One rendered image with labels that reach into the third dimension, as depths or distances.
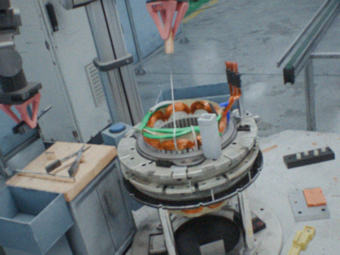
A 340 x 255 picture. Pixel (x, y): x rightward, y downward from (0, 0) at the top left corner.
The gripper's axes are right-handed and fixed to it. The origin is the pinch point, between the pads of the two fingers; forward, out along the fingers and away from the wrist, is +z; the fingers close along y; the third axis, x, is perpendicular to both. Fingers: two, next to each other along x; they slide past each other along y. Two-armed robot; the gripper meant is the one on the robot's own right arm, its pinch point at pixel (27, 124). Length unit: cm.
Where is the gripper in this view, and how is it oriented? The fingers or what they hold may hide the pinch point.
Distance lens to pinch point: 108.1
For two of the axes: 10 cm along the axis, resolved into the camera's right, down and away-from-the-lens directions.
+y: 8.9, 0.5, -4.5
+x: 4.2, -4.7, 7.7
